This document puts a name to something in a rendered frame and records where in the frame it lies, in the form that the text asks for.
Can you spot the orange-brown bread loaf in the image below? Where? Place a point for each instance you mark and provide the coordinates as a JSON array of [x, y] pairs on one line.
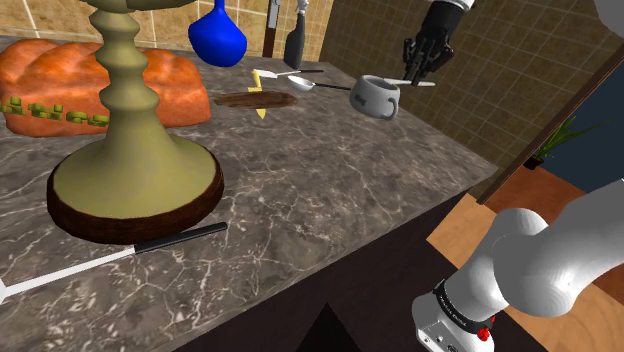
[[53, 73]]

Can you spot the dark brown door frame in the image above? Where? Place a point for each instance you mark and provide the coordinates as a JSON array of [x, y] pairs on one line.
[[541, 139]]

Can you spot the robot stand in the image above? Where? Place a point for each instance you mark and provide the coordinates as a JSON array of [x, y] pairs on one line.
[[516, 342]]

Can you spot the green potted plant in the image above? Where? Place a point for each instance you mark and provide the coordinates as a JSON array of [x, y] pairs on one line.
[[553, 141]]

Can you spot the brown and grey upright tool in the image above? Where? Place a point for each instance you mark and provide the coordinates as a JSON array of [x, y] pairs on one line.
[[269, 39]]

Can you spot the brown oval wooden board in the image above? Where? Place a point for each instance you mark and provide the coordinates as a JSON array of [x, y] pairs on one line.
[[256, 99]]

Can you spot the blue round vase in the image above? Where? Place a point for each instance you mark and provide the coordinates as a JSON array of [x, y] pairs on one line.
[[217, 39]]

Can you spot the yellow thin shape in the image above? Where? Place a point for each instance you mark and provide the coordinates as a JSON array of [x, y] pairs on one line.
[[256, 83]]

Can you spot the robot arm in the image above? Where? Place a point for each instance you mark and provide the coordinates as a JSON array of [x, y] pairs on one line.
[[536, 263]]

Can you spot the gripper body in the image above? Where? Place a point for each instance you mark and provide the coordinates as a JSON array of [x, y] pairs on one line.
[[438, 22]]

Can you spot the grey mug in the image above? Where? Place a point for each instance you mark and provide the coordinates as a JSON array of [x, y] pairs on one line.
[[373, 95]]

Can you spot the small white knife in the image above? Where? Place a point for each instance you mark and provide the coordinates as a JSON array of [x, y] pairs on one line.
[[397, 82]]

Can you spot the olive candlestick with brown base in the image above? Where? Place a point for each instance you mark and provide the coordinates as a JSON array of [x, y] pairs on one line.
[[129, 161]]

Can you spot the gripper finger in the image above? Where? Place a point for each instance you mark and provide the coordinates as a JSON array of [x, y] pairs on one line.
[[415, 61], [442, 56]]

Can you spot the dark bottle with grey cap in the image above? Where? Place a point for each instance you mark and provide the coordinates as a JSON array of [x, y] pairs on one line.
[[294, 46]]

